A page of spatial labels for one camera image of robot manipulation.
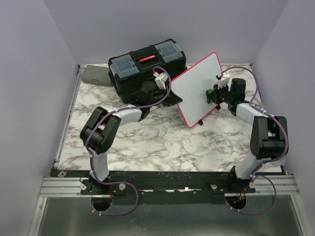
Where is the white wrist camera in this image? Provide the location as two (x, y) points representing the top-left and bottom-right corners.
(153, 72), (169, 90)
(216, 72), (230, 89)

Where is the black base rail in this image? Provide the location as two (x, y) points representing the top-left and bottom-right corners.
(50, 169), (268, 206)

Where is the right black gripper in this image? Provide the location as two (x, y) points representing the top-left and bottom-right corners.
(208, 83), (233, 105)

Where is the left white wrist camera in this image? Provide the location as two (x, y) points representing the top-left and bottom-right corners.
(153, 72), (169, 90)

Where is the pink framed whiteboard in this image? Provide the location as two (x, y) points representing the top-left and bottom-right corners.
(171, 52), (222, 128)

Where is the aluminium frame rail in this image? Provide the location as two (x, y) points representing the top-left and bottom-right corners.
(28, 65), (86, 236)

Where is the green black whiteboard eraser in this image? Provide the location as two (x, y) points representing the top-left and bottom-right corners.
(206, 89), (213, 103)

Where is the black plastic toolbox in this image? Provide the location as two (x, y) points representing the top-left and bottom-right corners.
(108, 39), (187, 104)

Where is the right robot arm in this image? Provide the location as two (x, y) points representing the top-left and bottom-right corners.
(206, 78), (289, 193)

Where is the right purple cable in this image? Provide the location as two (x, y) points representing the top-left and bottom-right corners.
(218, 65), (290, 215)

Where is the grey plastic case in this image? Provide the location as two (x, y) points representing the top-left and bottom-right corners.
(81, 65), (113, 87)

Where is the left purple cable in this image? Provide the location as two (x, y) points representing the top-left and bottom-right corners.
(85, 66), (172, 217)

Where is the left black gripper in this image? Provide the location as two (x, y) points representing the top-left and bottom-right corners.
(149, 86), (183, 108)

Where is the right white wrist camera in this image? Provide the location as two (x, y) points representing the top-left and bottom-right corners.
(216, 72), (230, 89)

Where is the purple cable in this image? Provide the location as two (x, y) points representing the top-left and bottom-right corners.
(85, 66), (172, 217)
(218, 65), (290, 215)

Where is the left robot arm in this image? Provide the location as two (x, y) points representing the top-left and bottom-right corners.
(80, 82), (183, 194)

